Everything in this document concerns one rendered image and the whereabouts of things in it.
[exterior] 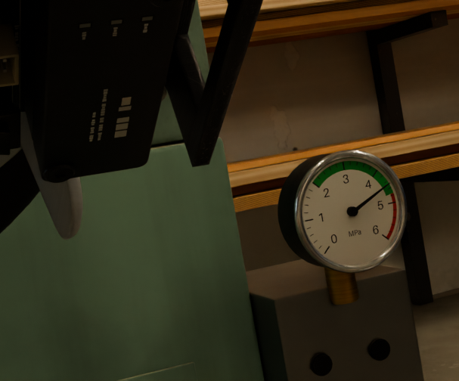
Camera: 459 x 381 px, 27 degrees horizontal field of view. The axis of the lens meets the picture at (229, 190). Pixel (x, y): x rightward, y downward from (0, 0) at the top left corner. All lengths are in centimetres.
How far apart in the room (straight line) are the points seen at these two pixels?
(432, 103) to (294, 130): 58
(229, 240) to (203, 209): 2
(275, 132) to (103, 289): 281
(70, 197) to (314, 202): 29
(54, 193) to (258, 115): 307
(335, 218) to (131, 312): 12
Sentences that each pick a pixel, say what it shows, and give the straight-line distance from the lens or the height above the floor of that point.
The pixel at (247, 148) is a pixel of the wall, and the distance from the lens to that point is 326.
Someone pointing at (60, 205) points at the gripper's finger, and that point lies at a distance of 21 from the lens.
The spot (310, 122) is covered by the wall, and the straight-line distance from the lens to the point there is 336.
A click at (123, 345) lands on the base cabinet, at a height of 61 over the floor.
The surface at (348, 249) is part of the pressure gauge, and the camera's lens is 49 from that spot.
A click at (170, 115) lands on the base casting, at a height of 73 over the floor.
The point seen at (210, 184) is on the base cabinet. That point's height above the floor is 68.
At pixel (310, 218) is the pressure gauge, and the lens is 48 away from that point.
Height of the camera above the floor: 71
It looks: 3 degrees down
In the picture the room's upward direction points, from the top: 10 degrees counter-clockwise
